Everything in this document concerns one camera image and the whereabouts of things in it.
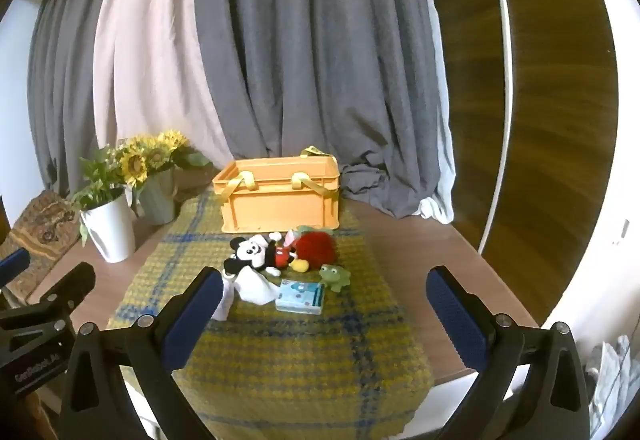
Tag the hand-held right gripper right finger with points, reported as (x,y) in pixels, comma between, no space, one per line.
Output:
(457,320)

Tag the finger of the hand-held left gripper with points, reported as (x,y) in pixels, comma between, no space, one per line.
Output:
(70,285)
(14,265)

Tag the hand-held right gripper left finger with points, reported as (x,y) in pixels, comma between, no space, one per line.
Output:
(192,320)

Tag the black and white mouse plush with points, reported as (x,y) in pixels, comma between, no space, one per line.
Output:
(255,250)

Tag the light blue tissue packet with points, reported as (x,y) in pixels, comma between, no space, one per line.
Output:
(300,297)

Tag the orange plastic box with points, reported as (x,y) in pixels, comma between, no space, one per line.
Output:
(280,210)

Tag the red fluffy plush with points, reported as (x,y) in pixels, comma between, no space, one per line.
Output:
(317,247)

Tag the brown patterned cushion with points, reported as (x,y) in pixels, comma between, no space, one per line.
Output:
(40,230)

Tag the white vase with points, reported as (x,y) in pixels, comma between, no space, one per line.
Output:
(110,230)

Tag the green leafy plant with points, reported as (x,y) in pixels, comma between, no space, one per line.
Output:
(97,175)

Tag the yellow and blue plaid blanket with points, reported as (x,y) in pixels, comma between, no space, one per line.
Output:
(300,360)

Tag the grey-green vase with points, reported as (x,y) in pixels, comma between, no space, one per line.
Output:
(157,200)

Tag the green frog plush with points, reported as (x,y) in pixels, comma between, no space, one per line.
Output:
(334,277)

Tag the sunflower bouquet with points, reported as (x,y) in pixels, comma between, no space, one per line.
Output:
(150,155)

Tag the white crumpled cloth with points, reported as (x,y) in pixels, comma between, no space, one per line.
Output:
(607,380)

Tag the grey curtain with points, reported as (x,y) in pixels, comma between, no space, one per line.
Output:
(310,45)
(65,95)

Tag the brown wooden door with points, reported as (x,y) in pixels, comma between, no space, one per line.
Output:
(550,120)

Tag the pale white curtain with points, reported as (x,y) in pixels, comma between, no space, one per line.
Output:
(150,60)

